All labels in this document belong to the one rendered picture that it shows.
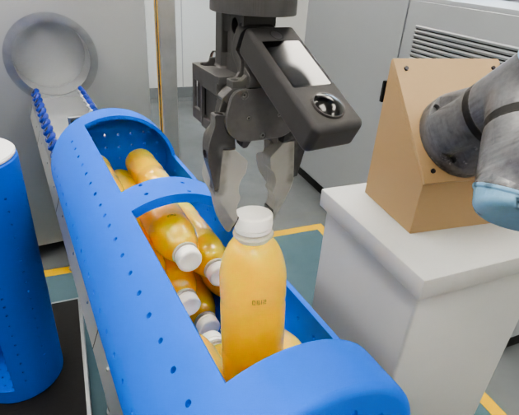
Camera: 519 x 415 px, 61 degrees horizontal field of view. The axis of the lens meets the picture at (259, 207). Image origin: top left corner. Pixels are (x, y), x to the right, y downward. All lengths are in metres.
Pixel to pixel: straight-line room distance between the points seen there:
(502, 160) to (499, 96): 0.11
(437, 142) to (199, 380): 0.54
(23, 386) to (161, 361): 1.36
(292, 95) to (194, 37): 5.23
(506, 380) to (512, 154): 1.83
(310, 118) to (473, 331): 0.71
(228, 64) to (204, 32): 5.16
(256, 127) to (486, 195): 0.33
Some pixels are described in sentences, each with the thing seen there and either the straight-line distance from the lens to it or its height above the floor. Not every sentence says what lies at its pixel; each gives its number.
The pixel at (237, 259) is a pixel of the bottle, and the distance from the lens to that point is 0.44.
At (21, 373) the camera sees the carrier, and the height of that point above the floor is 0.29.
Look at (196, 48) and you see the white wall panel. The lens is 5.57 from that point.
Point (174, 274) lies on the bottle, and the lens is 0.75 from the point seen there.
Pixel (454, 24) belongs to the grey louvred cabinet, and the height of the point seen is 1.36.
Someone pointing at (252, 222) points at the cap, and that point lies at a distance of 0.42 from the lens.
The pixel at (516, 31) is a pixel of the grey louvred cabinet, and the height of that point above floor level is 1.37.
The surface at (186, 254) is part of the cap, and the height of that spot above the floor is 1.17.
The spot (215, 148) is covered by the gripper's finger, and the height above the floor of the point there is 1.42.
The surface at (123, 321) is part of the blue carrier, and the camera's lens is 0.58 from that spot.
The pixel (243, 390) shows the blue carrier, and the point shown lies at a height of 1.22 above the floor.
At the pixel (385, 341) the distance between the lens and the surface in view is 0.88.
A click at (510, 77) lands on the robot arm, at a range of 0.70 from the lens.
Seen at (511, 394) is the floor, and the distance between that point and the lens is 2.33.
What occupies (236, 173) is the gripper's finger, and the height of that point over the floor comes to 1.39.
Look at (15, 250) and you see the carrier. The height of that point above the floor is 0.76.
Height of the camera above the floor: 1.56
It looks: 29 degrees down
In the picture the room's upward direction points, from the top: 4 degrees clockwise
